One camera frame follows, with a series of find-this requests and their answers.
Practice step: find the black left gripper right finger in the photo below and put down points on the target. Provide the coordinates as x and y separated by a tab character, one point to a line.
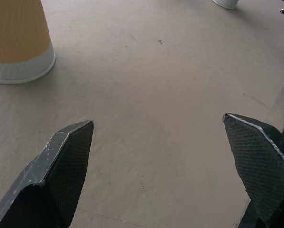
258	161

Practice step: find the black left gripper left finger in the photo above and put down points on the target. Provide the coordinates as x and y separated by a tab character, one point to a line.
61	171

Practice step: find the white ribbed paper cup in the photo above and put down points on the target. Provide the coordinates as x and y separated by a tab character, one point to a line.
226	3

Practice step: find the yellow ribbed paper cup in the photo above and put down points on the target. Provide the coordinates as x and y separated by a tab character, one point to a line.
15	35

